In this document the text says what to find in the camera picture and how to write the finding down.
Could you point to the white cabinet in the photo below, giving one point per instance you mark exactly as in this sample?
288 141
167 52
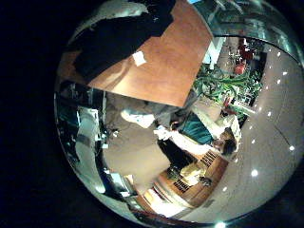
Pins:
88 136

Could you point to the green leafy plants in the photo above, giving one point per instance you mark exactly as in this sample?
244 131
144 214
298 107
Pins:
221 84

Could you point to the seated person in teal shirt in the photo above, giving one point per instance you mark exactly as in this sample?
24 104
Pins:
198 133

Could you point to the white paper label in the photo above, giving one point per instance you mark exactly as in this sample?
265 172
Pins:
139 58

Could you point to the red object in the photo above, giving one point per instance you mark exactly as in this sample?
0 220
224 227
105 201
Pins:
240 68

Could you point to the wooden desk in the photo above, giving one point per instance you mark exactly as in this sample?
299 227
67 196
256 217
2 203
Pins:
202 186

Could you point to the black piece of clothing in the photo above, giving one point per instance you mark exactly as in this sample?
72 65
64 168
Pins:
114 41

